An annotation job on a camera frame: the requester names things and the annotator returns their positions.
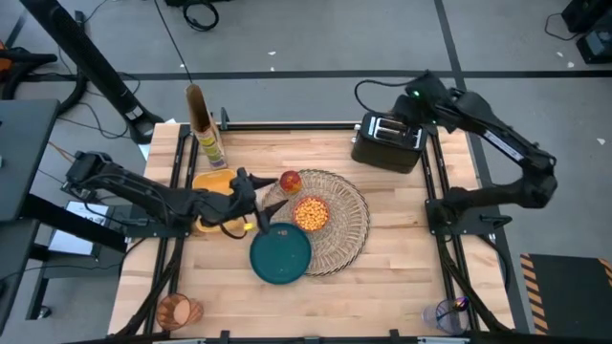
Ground clear purple plastic cup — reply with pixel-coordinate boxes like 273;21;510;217
421;296;472;335

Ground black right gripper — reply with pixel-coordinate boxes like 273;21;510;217
391;70;453;130

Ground black equipment case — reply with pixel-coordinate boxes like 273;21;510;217
561;0;612;34

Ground dark green plate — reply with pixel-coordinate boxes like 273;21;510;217
249;222;314;287

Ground red apple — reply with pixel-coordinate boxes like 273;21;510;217
278;170;303;196

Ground black two-slot toaster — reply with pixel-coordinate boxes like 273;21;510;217
350;111;429;175

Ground black aluminium table frame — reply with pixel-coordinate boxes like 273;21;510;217
109;119;515;344

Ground long black floor cable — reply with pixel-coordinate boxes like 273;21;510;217
152;0;193;85

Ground orange faceted plastic cup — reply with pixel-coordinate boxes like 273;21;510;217
156;292;206;332

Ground round woven straw placemat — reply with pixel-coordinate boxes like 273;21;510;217
260;168;372;277

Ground black vacuum with hose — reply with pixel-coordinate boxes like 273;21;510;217
0;40;90;116

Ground yellow rectangular tray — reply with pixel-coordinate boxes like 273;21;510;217
190;167;248;235

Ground coiled black floor cable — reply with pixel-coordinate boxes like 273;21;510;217
182;1;220;32

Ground orange cereal puffs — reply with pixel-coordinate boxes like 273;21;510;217
295;198;329;231

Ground black floor equipment box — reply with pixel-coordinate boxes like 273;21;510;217
164;0;230;8

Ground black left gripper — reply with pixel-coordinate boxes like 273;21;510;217
224;166;290;234

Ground patterned cereal bowl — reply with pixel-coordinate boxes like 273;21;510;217
292;195;332;234

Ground iridescent purple spoon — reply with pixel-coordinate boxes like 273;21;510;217
437;295;472;322

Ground black looped camera cable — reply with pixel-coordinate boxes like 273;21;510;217
353;78;413;114

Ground black floor device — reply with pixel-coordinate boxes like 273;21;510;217
576;29;612;66

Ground black side desk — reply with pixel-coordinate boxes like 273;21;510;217
0;98;61;331

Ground black hazard-striped floor mat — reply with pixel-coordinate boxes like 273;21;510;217
519;252;612;340

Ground white paper sheets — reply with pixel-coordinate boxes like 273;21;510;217
47;200;110;257

